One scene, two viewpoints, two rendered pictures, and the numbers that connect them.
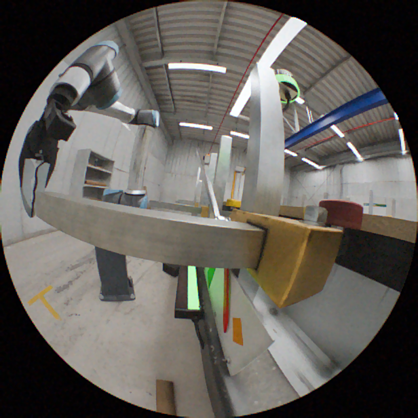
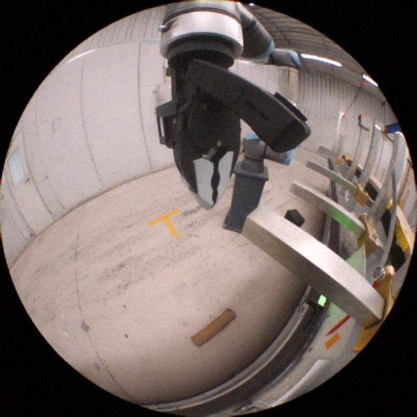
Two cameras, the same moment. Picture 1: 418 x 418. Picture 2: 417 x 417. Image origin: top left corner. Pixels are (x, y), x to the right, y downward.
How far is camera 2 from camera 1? 17 cm
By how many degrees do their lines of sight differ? 64
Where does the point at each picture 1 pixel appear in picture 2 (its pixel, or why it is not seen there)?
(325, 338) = (326, 374)
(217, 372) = (300, 351)
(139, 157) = not seen: hidden behind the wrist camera
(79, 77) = (227, 24)
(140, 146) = (288, 91)
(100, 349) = (202, 268)
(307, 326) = not seen: hidden behind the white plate
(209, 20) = not seen: outside the picture
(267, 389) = (296, 375)
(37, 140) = (208, 130)
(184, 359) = (258, 304)
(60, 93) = (208, 49)
